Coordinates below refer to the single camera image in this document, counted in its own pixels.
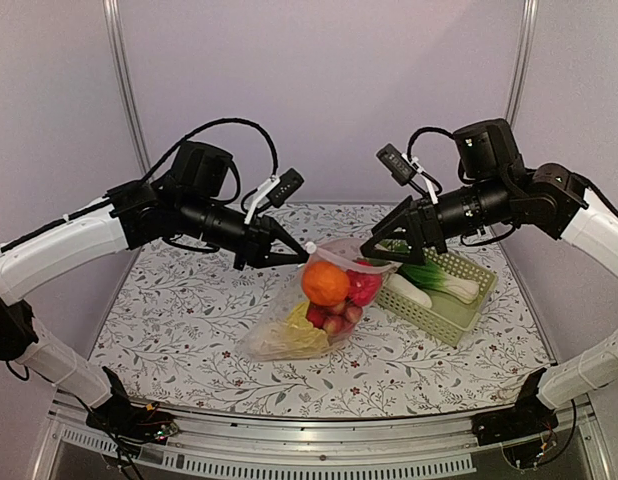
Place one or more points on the white radish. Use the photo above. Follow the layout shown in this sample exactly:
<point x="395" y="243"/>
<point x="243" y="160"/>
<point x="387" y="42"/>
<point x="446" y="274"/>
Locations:
<point x="401" y="286"/>

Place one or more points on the aluminium frame post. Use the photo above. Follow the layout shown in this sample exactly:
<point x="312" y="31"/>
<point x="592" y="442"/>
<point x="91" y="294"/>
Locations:
<point x="524" y="49"/>
<point x="113" y="21"/>

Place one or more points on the beige perforated plastic basket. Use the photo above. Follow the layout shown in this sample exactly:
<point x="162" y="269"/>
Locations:
<point x="448" y="319"/>

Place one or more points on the floral tablecloth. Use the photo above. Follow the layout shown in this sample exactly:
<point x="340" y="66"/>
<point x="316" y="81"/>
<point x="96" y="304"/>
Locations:
<point x="173" y="331"/>

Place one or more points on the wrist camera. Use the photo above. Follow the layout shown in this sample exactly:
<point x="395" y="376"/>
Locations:
<point x="272" y="193"/>
<point x="409" y="172"/>

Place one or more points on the yellow napa cabbage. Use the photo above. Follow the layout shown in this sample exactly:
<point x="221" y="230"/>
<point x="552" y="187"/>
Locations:
<point x="293" y="337"/>

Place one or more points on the red bell pepper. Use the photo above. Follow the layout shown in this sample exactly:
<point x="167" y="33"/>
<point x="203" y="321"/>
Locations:
<point x="365" y="281"/>

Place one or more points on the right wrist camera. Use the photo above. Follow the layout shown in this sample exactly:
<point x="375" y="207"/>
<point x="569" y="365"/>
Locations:
<point x="409" y="172"/>

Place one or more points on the green white bok choy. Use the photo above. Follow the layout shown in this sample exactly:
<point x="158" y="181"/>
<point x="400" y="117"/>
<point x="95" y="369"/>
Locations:
<point x="432" y="276"/>

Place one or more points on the clear zip top bag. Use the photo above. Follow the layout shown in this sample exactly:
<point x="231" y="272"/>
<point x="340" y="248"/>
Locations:
<point x="337" y="252"/>

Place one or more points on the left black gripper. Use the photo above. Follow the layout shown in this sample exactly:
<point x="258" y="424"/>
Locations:
<point x="263" y="231"/>

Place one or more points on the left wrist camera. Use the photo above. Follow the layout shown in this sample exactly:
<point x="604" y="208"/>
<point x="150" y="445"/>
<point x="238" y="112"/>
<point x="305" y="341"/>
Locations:
<point x="272" y="193"/>

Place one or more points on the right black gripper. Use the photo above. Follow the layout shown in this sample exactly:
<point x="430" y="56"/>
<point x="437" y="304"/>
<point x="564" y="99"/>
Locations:
<point x="420" y="228"/>

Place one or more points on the aluminium front rail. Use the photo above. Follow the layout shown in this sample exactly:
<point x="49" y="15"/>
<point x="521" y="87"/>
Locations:
<point x="222" y="445"/>

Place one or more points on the left aluminium frame post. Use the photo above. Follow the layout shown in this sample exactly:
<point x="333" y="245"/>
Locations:
<point x="113" y="21"/>

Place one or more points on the right aluminium frame post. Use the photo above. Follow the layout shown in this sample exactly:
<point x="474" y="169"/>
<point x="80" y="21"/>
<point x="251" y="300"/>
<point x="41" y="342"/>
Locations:
<point x="524" y="49"/>

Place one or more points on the orange fruit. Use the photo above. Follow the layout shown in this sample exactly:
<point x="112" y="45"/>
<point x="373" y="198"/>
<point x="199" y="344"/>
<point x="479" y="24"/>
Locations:
<point x="325" y="284"/>

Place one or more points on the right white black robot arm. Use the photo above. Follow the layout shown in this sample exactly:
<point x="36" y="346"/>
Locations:
<point x="499" y="188"/>

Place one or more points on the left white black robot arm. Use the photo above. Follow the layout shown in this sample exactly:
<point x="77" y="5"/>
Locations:
<point x="185" y="200"/>

